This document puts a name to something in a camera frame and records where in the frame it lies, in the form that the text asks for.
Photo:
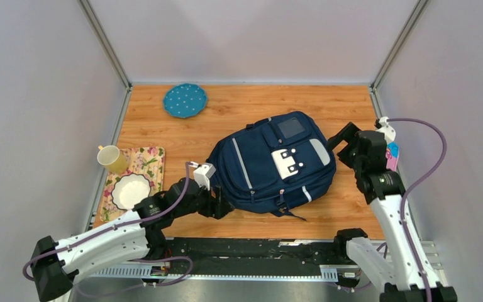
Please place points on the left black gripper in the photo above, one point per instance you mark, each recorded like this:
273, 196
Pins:
217, 207

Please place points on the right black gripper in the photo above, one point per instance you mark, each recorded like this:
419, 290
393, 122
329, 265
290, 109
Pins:
348, 133

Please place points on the navy blue backpack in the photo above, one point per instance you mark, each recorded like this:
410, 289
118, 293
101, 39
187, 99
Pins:
274, 165

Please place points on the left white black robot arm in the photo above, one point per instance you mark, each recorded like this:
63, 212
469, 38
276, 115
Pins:
56, 266

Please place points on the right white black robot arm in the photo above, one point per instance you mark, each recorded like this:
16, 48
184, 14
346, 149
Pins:
409, 275

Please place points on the pink cartoon pencil case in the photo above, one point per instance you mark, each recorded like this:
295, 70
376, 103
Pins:
392, 156

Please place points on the floral placemat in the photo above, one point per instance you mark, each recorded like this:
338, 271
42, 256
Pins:
144, 163

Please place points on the white scalloped bowl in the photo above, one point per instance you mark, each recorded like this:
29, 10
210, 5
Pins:
130, 190

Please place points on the teal polka dot plate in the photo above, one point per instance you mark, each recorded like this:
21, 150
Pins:
185, 100

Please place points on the yellow mug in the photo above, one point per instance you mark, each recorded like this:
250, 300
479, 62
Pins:
112, 159

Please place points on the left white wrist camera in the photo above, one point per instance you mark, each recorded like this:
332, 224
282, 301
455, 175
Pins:
202, 174

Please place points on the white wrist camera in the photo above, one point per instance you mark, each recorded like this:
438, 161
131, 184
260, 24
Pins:
383, 126
202, 174

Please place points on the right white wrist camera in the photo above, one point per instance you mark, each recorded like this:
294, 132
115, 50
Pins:
383, 126

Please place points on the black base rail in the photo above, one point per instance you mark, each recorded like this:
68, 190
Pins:
251, 257

